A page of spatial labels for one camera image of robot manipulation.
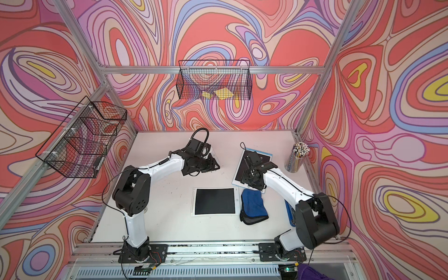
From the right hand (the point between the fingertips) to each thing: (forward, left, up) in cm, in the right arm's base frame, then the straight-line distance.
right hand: (249, 186), depth 87 cm
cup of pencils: (+13, -26, +11) cm, 31 cm away
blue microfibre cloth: (-10, -1, -5) cm, 12 cm away
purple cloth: (-36, -18, -3) cm, 40 cm away
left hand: (+9, +15, +3) cm, 18 cm away
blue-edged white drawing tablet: (+12, +4, -6) cm, 14 cm away
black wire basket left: (+9, +75, +25) cm, 79 cm away
